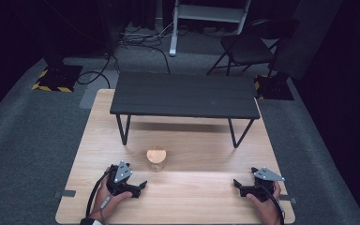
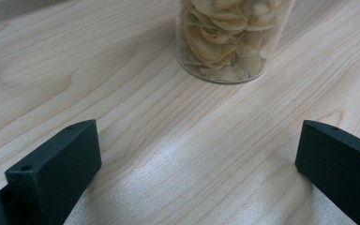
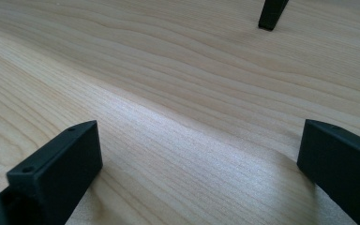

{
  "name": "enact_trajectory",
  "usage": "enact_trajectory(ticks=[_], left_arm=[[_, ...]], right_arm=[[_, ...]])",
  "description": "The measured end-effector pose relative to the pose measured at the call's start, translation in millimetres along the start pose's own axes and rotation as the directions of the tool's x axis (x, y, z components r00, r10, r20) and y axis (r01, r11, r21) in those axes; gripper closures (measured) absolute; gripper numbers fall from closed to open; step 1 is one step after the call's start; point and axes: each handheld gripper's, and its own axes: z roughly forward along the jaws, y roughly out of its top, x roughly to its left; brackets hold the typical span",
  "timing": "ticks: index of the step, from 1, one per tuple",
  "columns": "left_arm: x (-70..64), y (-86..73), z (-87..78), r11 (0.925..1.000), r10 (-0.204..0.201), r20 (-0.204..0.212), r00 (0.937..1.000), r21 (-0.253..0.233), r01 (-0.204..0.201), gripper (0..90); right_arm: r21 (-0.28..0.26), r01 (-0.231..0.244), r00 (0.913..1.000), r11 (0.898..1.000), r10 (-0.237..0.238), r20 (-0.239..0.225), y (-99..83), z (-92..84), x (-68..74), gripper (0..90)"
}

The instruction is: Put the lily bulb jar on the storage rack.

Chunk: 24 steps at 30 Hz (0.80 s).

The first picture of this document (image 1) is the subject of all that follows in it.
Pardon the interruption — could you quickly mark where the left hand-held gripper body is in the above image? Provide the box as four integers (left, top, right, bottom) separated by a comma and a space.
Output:
106, 159, 142, 199

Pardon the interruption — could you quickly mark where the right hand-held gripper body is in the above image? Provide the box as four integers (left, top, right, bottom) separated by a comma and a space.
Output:
239, 166, 286, 203

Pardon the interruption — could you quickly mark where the person's right hand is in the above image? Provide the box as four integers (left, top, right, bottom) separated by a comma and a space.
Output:
246, 182, 283, 225

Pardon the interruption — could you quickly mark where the person's left hand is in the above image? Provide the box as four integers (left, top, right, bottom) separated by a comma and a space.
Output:
88, 167, 134, 221

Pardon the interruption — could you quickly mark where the grey tape strip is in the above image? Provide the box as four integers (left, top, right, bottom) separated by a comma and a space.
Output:
278, 194, 297, 204
53, 189, 77, 199

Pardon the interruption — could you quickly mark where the black and white wristband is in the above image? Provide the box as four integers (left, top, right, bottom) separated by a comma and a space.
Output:
80, 217, 105, 225

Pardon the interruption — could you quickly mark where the grey floor sheet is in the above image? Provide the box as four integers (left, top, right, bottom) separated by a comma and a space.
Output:
79, 69, 121, 110

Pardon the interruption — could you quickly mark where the black riser shelf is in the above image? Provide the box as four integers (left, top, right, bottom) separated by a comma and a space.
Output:
109, 71, 262, 149

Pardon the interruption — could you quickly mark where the black folding chair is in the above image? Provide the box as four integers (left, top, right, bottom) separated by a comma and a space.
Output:
206, 18, 300, 78

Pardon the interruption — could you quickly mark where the grey curtain panel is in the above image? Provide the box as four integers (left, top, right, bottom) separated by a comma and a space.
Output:
274, 0, 345, 81

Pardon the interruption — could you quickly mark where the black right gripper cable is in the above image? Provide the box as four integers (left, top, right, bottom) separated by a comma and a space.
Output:
260, 183, 286, 225

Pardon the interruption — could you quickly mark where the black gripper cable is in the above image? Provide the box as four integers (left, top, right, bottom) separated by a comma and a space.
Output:
260, 183, 286, 225
85, 171, 113, 219

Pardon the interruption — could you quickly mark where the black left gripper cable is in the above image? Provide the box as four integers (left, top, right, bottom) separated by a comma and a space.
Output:
85, 171, 113, 219

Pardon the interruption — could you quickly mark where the black base plate hazard tape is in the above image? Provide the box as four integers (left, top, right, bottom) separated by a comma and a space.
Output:
253, 73, 295, 101
31, 53, 84, 94

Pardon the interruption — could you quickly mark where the black looped floor cable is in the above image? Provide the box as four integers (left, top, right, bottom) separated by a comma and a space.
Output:
76, 52, 121, 90

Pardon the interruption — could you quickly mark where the bundle of floor cables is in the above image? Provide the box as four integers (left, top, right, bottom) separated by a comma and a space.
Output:
117, 21, 176, 49

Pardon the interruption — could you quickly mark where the white metal stand frame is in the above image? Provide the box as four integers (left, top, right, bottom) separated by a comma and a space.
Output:
169, 0, 253, 57

